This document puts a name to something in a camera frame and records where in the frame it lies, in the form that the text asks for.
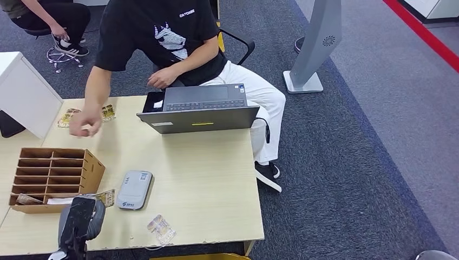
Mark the person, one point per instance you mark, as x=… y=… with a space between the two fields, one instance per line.
x=53 y=16
x=200 y=71

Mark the grey rounded object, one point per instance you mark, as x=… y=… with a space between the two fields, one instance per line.
x=434 y=256

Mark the person's right forearm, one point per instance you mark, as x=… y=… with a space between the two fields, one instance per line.
x=96 y=89

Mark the grey laptop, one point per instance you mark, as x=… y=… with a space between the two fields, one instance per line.
x=200 y=120

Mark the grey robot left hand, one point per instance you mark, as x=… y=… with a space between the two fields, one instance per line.
x=98 y=219

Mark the grey kiosk stand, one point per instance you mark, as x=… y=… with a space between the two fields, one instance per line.
x=315 y=43

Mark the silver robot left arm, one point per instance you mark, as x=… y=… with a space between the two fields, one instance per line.
x=56 y=256

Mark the yellow object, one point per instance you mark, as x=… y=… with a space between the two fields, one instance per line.
x=200 y=257

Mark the yellow printed ID card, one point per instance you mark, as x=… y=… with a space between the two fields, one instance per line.
x=107 y=198

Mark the grey card reader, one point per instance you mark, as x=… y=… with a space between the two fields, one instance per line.
x=134 y=190

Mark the clear plastic card sleeve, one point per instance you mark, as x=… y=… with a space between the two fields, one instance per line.
x=161 y=229

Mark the person's left hand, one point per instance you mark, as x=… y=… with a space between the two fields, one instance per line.
x=163 y=77

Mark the person's right hand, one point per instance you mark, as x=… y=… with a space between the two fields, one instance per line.
x=84 y=122

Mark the black object under cabinet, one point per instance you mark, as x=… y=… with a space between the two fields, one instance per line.
x=9 y=125

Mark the white card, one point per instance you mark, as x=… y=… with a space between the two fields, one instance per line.
x=59 y=201

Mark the white furniture panel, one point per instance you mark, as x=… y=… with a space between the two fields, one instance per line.
x=91 y=1

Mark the black round purple-rimmed object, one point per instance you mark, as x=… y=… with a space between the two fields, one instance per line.
x=298 y=45

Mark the black smartphone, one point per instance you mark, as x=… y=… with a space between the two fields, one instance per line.
x=150 y=104

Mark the wooden slotted card organiser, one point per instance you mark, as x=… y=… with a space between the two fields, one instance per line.
x=91 y=170

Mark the person's left forearm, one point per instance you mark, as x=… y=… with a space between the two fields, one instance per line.
x=197 y=55

